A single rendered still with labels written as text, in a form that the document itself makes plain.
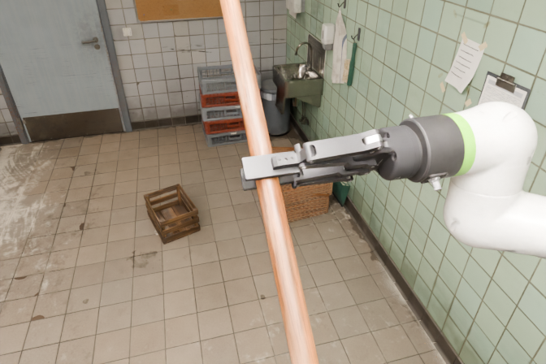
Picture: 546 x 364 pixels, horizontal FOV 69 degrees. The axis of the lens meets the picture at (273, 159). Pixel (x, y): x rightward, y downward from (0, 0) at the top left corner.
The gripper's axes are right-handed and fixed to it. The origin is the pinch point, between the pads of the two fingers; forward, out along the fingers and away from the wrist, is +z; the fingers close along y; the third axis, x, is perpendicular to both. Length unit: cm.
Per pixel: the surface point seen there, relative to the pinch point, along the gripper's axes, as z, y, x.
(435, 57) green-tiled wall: -117, 103, 85
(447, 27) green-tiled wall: -117, 88, 91
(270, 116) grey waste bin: -81, 327, 180
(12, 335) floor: 127, 230, 3
